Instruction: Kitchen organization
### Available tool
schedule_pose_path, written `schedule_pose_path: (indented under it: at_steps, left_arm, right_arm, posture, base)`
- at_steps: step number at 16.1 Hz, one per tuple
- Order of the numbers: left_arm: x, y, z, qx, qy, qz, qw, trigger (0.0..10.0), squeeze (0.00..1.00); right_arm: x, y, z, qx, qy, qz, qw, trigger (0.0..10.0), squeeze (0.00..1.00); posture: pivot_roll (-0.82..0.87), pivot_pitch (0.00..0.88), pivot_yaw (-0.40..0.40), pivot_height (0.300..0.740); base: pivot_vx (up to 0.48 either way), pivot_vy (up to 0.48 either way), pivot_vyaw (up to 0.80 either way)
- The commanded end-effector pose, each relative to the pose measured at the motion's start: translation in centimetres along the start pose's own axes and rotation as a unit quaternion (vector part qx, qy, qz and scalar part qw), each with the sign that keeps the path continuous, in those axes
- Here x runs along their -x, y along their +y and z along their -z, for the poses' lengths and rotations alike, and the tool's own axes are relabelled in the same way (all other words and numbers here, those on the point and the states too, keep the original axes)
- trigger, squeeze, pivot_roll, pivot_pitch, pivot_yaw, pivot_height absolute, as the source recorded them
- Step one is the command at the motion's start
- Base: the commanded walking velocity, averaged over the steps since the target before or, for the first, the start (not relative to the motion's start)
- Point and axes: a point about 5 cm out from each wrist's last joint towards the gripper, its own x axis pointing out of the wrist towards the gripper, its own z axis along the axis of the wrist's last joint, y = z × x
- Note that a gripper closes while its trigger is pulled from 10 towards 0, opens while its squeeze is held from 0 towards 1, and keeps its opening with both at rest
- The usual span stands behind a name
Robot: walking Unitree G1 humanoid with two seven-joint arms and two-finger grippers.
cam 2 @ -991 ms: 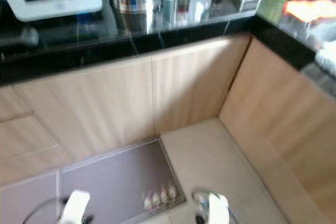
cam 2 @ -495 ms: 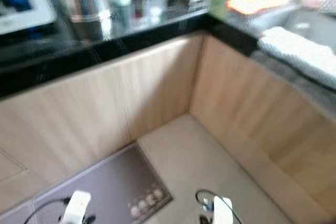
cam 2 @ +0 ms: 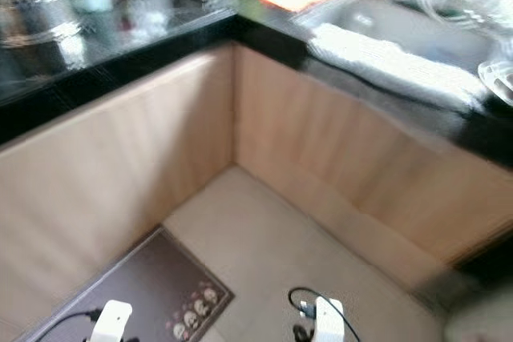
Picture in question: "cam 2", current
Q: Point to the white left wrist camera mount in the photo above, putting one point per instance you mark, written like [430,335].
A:
[111,322]

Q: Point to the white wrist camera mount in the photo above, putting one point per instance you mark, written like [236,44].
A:
[111,322]
[329,319]

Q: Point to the stainless steel sink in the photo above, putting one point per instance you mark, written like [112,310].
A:
[401,30]

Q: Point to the brown printed floor mat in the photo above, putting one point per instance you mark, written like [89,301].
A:
[136,294]

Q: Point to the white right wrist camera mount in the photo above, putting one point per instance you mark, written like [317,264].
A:
[329,319]

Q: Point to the wooden kitchen cabinet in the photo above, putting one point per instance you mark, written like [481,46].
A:
[112,174]

